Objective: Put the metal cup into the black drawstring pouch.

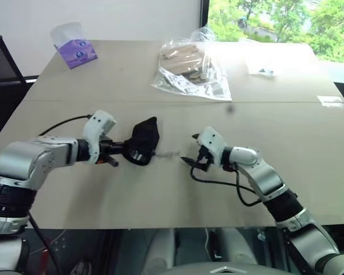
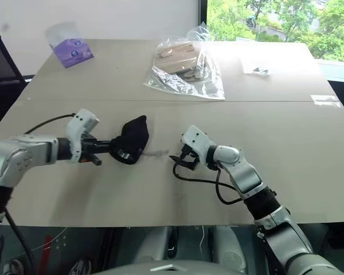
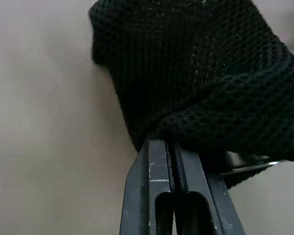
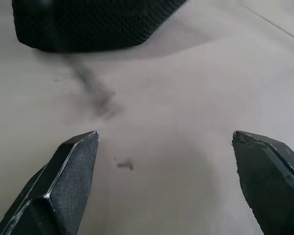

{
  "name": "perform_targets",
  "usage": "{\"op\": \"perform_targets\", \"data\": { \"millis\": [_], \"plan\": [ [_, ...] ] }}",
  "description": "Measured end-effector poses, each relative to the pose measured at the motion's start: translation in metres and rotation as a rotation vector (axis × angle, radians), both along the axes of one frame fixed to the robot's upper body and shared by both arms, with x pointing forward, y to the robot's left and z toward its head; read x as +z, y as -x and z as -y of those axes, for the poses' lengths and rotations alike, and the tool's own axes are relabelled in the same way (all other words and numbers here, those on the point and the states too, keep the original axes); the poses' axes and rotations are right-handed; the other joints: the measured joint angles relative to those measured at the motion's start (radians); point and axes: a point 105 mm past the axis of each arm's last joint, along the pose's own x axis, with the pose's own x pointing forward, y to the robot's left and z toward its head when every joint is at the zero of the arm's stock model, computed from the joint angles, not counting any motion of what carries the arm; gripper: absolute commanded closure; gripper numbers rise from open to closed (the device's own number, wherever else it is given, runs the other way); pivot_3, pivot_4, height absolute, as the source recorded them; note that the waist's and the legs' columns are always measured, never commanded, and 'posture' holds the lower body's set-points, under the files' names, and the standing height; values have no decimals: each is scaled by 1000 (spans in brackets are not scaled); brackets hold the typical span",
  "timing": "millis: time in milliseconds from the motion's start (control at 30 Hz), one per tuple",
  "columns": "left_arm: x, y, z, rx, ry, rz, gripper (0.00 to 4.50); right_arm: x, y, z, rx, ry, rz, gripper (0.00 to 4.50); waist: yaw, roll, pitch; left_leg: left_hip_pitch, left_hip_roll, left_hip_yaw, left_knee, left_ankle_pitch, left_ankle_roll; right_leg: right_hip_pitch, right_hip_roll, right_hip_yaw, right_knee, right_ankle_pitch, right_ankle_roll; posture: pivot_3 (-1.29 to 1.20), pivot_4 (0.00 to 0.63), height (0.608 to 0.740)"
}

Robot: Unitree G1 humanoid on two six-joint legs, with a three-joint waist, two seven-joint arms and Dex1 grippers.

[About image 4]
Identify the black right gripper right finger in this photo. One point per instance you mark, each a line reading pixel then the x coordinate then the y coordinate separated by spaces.
pixel 272 181

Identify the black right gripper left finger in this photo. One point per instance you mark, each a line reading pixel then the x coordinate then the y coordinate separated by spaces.
pixel 54 186

